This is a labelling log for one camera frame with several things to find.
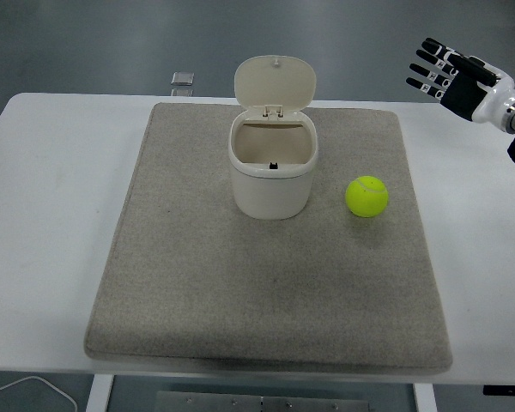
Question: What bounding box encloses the white cable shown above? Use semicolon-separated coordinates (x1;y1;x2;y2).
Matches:
0;376;78;412

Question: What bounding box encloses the grey metal plate with screws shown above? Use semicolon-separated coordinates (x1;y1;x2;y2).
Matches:
156;390;370;412

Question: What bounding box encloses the cream plastic bin with lid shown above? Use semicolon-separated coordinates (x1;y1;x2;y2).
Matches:
227;54;318;221

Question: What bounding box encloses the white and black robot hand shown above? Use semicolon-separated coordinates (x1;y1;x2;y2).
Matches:
405;37;515;126

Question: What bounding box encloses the yellow-green tennis ball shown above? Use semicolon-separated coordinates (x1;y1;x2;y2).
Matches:
344;175;390;219

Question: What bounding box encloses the white table leg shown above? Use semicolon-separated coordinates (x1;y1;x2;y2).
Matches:
413;383;438;412
87;374;115;412

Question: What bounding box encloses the beige fabric mat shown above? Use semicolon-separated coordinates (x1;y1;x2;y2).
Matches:
83;101;454;373

